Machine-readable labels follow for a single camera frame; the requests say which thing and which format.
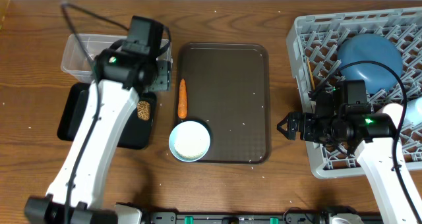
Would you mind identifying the orange carrot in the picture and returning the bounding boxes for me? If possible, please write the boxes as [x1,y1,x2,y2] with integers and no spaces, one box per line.
[177,78,188,119]

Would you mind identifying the brown food scrap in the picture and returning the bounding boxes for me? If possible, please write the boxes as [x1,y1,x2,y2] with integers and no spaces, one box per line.
[136,101,151,121]

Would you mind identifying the light blue cup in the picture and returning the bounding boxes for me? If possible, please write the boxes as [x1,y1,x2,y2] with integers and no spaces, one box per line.
[404,97,422,126]

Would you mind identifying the large blue bowl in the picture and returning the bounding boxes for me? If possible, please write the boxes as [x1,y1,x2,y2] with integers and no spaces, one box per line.
[337,34,404,94]

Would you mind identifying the small pink cup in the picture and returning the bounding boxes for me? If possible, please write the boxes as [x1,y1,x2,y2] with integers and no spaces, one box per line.
[377,103,403,121]

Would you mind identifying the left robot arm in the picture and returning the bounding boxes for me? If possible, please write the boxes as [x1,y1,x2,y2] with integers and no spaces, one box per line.
[24,16,171,223]

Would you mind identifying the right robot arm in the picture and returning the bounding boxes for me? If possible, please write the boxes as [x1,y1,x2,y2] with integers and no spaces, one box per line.
[277,80,421,223]

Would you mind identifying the grey dishwasher rack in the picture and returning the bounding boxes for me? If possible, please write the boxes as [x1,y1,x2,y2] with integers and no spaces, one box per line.
[286,7,421,179]

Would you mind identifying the black plastic tray bin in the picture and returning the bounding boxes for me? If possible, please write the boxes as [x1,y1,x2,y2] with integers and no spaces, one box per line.
[57,82,157,150]

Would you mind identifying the light blue rice plate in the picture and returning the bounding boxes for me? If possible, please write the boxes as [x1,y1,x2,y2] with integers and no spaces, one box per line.
[168,121,211,163]

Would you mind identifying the dark brown serving tray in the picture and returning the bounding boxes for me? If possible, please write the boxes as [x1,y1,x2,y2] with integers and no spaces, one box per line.
[175,43,271,165]

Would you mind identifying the clear plastic bin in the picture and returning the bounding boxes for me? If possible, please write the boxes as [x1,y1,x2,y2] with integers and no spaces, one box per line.
[61,34,173,84]

